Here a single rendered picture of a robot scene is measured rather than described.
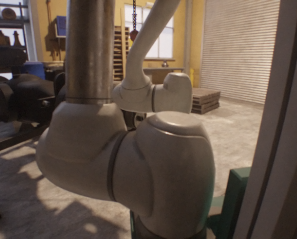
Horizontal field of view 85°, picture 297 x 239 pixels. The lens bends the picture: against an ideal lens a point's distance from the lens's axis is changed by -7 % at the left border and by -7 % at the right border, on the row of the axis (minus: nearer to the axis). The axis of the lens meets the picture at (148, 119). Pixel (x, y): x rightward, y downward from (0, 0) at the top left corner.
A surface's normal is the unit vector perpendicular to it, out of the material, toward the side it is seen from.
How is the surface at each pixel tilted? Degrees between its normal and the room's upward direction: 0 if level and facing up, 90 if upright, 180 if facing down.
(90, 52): 82
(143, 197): 91
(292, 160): 90
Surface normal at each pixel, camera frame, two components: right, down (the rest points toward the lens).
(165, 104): -0.34, 0.33
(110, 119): 0.77, -0.01
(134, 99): -0.23, 0.50
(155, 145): -0.39, -0.23
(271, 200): -0.99, 0.04
